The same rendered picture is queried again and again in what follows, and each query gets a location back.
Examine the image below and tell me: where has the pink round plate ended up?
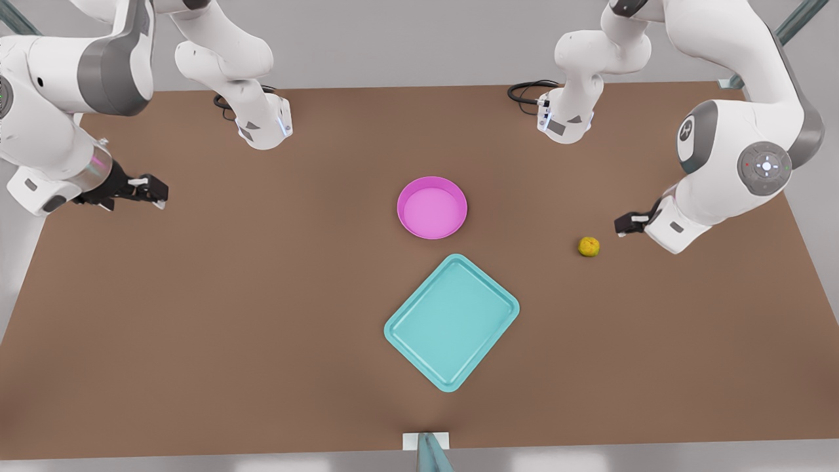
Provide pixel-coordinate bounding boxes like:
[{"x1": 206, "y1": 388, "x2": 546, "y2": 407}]
[{"x1": 397, "y1": 176, "x2": 469, "y2": 241}]

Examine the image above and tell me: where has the teal rectangular tray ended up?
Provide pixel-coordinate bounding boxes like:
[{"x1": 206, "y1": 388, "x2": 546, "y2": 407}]
[{"x1": 383, "y1": 253, "x2": 521, "y2": 394}]

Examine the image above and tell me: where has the black cable loop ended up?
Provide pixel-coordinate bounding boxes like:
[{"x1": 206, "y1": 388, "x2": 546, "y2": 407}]
[
  {"x1": 212, "y1": 85, "x2": 279, "y2": 123},
  {"x1": 507, "y1": 79, "x2": 562, "y2": 117}
]

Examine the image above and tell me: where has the silver frame post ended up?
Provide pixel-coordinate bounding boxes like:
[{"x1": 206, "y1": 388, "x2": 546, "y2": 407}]
[
  {"x1": 0, "y1": 0, "x2": 43, "y2": 37},
  {"x1": 718, "y1": 0, "x2": 830, "y2": 90},
  {"x1": 401, "y1": 431, "x2": 457, "y2": 472}
]

